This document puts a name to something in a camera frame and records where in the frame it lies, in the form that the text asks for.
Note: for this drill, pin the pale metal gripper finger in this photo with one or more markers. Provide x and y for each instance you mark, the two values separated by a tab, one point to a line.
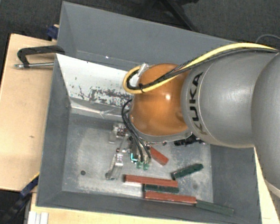
116	169
119	130

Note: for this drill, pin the red-brown flat block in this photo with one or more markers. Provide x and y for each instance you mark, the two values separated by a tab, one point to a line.
160	156
150	181
169	197

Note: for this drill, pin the dark green flat block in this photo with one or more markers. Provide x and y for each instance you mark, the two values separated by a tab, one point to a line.
187	171
161	189
214	208

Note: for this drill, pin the pale flat board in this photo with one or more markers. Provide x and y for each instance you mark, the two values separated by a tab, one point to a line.
19	114

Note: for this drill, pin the grey metal bin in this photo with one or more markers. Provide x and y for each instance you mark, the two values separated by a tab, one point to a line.
110	36

